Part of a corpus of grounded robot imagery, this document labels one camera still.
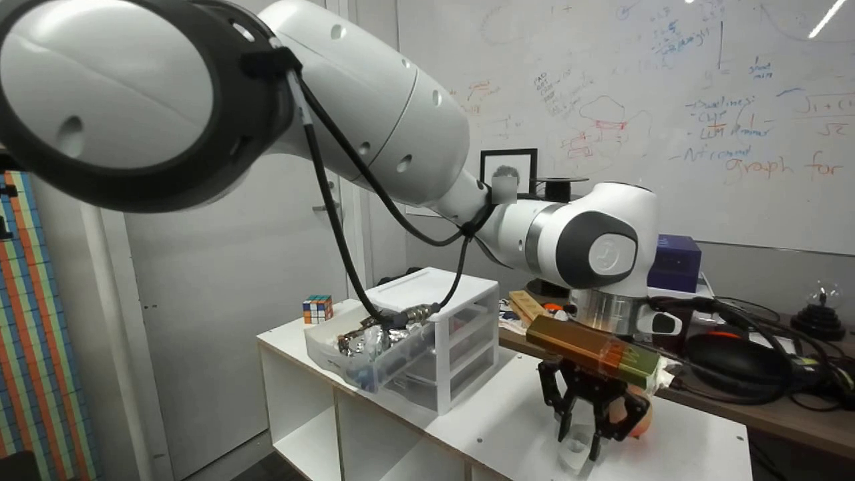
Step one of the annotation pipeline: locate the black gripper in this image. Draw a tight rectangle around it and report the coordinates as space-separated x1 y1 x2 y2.
536 358 639 466

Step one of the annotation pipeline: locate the white three-drawer organizer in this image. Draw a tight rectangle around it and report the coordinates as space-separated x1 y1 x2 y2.
357 266 501 417

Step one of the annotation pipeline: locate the clear plastic drawer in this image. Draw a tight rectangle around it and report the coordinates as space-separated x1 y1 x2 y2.
302 310 441 395

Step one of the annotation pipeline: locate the white cubby shelf unit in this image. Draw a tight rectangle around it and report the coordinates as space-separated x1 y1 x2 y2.
253 315 759 481

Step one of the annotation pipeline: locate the beige wooden block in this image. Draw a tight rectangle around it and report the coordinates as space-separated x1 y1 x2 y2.
508 288 551 328

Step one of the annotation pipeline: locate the black frying pan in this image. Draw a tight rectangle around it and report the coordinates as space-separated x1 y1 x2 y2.
684 328 810 398

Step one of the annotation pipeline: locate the blue box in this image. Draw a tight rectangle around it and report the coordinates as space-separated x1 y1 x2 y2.
645 234 706 295

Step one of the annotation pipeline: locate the wooden workbench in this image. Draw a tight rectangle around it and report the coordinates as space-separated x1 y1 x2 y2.
496 302 855 466

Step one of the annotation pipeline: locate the black filament spool stack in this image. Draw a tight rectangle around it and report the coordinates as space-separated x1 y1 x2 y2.
536 173 591 204

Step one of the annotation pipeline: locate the black dome desk stand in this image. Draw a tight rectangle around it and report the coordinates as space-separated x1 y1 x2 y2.
788 283 848 344

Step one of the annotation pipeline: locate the framed portrait picture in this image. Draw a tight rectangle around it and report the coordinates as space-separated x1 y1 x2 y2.
477 145 543 200

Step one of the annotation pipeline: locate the Rubik's cube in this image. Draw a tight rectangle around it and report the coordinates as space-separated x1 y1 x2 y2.
298 295 338 328

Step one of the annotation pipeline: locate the whiteboard with scribbles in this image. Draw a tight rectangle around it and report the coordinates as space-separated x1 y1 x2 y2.
396 0 855 260

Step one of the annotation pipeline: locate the multicoloured striped panel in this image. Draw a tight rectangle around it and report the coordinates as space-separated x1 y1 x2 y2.
0 168 100 481

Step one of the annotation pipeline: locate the amber wrist camera bar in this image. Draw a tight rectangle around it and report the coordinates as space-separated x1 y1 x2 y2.
522 315 665 394

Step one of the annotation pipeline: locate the black cable bundle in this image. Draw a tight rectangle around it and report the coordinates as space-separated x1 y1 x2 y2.
703 298 855 415

